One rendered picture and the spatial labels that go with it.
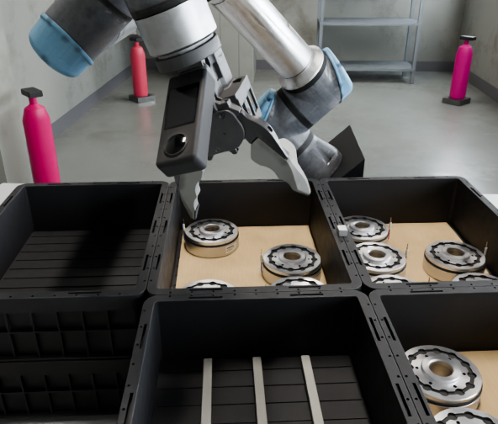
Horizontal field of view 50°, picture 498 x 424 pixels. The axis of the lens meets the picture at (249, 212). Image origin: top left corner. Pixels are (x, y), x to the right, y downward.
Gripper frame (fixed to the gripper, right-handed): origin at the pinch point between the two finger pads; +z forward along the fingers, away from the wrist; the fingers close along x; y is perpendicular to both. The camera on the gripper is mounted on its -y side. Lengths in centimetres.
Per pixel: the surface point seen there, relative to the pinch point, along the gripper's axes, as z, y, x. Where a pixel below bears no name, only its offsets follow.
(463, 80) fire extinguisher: 184, 470, -51
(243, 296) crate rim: 12.7, 0.0, 5.7
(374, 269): 28.1, 20.2, -8.0
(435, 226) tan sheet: 39, 44, -18
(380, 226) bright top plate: 31.3, 36.9, -8.2
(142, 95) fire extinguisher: 91, 416, 240
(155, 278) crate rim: 8.6, 1.9, 18.3
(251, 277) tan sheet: 24.0, 18.2, 12.7
